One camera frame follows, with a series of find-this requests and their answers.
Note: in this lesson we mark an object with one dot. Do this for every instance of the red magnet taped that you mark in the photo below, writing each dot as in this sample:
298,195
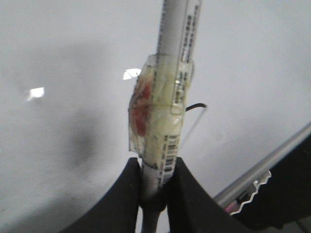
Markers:
142,114

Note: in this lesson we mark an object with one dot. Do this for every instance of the white whiteboard surface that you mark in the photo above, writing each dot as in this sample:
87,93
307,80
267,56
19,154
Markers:
64,101

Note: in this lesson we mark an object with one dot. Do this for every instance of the aluminium whiteboard bottom frame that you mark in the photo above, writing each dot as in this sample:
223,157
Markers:
260,173

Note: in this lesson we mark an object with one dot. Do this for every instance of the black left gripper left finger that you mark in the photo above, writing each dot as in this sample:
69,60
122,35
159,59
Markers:
117,210

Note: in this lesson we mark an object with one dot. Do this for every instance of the white whiteboard marker pen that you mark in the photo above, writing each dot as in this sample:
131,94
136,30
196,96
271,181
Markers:
177,34

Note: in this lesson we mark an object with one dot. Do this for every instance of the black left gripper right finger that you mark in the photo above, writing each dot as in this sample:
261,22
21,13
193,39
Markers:
191,209

